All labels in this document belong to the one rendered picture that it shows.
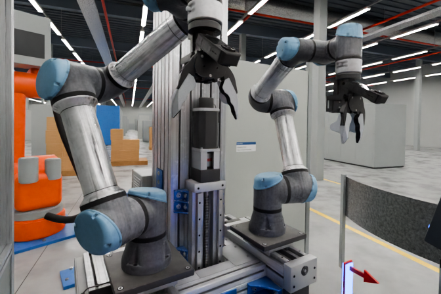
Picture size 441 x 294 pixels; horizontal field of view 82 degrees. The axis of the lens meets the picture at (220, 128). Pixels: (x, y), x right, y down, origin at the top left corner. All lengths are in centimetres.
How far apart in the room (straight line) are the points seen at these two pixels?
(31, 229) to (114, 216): 329
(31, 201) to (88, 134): 320
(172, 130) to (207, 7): 54
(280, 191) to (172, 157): 44
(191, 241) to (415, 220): 177
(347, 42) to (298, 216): 210
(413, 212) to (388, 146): 834
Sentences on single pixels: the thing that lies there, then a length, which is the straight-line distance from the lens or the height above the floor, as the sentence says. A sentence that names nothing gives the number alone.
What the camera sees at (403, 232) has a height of 68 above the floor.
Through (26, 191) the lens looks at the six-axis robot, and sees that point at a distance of 389.
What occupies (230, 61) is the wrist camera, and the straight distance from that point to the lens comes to 48.
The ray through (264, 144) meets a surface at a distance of 230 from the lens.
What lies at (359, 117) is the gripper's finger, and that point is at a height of 150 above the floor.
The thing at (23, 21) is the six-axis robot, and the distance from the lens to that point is 404.
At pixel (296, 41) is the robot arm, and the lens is 91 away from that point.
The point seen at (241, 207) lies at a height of 77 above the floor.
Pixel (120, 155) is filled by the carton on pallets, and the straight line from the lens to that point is 939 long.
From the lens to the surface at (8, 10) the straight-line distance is 132.
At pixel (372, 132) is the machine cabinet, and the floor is 123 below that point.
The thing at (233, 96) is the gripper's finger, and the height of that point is 153.
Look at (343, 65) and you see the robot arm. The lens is 88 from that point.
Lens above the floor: 147
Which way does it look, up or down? 1 degrees down
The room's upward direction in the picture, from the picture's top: 1 degrees clockwise
